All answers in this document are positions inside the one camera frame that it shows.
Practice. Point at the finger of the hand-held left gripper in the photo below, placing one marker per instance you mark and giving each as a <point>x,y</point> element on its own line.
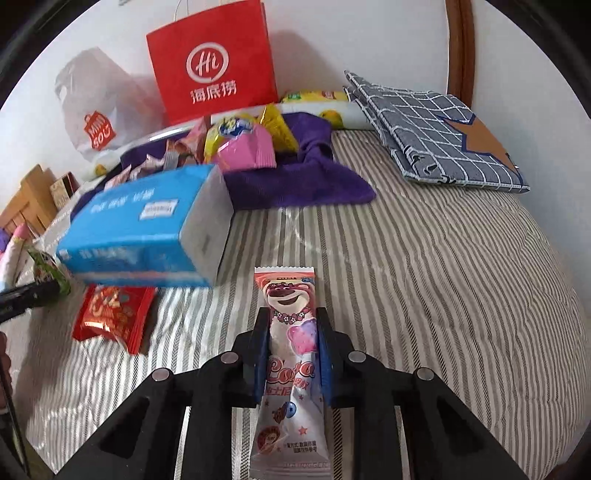
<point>27,297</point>

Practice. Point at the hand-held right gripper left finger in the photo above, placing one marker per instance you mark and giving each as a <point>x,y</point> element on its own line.
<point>262,364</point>

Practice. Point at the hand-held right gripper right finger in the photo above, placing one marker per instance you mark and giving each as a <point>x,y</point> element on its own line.
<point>325,364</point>

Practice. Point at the bear print pink snack packet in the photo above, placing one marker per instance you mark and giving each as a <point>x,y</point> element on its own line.
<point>288,295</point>

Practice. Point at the blue box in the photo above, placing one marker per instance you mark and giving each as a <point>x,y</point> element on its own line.
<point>138,230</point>

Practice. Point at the white snack packet red edge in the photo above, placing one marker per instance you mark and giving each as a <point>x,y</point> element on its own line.
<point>152,166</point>

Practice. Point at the purple cloth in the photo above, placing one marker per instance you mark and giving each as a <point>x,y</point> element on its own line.
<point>300,184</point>

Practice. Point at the pink yellow candy packet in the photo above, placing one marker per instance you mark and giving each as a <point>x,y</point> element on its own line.
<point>244,147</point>

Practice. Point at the yellow triangular snack packet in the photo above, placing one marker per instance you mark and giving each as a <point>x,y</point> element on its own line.
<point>277,129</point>

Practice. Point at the wooden side table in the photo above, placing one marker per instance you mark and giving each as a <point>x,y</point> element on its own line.
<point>27,203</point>

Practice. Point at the striped bed quilt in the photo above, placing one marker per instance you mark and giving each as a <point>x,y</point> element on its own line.
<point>415,277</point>

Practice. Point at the white plastic bag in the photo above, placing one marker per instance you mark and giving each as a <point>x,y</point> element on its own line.
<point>92,92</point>

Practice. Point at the rolled duck print mat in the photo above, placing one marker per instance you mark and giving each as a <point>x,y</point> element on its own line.
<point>337,115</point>

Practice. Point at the folded blue checked cloth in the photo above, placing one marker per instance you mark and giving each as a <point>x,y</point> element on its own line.
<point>415,120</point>

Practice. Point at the yellow green snack packet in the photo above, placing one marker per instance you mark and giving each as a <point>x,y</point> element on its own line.
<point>314,97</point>

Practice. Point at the red paper bag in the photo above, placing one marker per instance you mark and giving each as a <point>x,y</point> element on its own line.
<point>207,64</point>

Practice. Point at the brown wooden frame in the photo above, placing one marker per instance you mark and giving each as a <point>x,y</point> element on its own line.
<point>459,46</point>

